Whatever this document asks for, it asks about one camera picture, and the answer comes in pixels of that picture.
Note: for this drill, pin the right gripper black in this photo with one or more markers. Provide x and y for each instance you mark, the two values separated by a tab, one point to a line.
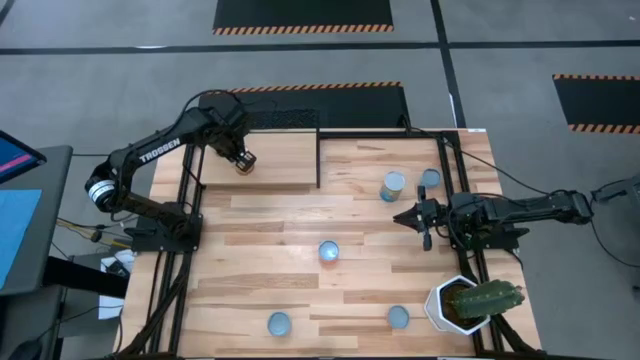
437	215

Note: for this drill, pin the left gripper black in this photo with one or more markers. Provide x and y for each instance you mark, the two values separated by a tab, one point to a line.
232	135

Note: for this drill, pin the tall orange green beans can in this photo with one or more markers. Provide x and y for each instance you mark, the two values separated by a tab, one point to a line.
244	173

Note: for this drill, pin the tall blue tomatoes can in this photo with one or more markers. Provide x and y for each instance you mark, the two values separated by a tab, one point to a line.
394	182

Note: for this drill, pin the short blue can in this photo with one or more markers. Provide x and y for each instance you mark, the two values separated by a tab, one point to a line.
431	177

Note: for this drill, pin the orange can with white circles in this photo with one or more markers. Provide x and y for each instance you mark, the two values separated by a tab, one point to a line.
328	251

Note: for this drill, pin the short yellow red-dotted can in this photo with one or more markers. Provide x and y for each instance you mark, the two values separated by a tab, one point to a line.
398	316

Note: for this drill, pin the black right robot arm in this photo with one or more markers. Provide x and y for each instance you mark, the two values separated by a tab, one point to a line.
525	207

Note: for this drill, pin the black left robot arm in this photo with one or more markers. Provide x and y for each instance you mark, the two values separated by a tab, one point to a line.
160	147

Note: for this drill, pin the white hexagonal plant pot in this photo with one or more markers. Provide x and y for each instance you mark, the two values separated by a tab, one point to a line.
434	305

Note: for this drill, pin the green cactus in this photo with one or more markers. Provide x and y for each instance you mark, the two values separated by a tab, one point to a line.
487	300

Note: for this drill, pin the black mat with hazard stripes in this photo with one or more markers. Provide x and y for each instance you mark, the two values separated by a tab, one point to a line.
350	107
300	12
600	100

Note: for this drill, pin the grey desk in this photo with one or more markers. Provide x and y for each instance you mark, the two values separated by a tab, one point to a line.
55	200

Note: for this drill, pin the black desk support bar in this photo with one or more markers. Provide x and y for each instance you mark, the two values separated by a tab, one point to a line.
85	277

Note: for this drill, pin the white paper sheet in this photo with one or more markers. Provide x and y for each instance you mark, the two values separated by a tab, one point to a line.
110	307

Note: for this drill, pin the grey metal stand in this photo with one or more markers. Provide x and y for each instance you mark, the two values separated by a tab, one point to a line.
622	189

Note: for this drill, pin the laptop with blue screen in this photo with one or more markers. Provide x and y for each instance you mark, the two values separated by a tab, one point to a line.
15	157

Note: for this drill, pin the blue flat pad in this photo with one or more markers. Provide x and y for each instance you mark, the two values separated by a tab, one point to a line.
17	235

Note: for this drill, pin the wooden shelf with black frame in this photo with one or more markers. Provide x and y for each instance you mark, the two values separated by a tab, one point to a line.
285	160

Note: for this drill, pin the black metal table frame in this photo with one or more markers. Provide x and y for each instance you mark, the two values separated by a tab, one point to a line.
380	134

